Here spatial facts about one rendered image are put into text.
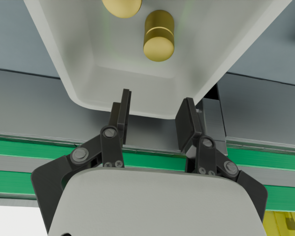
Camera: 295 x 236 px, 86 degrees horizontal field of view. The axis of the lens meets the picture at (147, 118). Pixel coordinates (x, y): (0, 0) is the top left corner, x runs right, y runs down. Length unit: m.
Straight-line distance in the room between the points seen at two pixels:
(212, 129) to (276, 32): 0.15
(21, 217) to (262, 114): 0.53
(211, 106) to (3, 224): 0.50
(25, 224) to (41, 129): 0.25
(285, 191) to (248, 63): 0.20
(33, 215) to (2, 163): 0.19
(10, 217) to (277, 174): 0.53
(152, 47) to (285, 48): 0.21
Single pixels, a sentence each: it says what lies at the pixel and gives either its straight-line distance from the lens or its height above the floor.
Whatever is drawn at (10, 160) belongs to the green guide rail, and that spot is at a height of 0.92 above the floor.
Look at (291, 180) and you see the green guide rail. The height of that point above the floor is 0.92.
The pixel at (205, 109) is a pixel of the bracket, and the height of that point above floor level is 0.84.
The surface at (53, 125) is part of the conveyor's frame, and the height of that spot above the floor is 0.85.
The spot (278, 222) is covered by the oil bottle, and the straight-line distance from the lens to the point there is 0.45.
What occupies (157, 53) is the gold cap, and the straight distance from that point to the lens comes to 0.19.
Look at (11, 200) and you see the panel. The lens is 0.52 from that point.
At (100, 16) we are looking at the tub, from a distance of 0.23.
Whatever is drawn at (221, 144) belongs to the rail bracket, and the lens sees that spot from 0.23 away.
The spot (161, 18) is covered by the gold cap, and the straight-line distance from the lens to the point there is 0.20.
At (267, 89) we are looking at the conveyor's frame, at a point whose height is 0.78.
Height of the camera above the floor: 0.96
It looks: 26 degrees down
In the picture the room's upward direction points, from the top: 176 degrees counter-clockwise
